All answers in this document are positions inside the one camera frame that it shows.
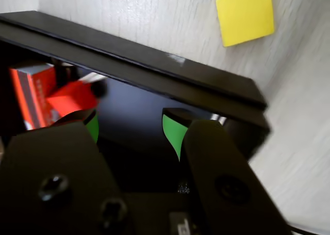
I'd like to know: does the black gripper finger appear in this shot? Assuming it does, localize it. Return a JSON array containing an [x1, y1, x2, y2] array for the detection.
[[162, 107, 294, 235], [0, 109, 136, 235]]

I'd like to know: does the red wooden cube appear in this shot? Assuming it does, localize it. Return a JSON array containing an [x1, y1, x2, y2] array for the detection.
[[47, 80, 100, 122]]

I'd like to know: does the yellow wooden cube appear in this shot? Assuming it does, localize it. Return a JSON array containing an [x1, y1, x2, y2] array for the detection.
[[215, 0, 275, 48]]

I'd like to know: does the black cardboard box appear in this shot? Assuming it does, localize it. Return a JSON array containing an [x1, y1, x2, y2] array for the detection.
[[0, 21, 271, 194]]

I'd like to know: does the red matchbox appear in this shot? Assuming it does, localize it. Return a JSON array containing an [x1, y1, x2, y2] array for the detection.
[[8, 61, 59, 131]]

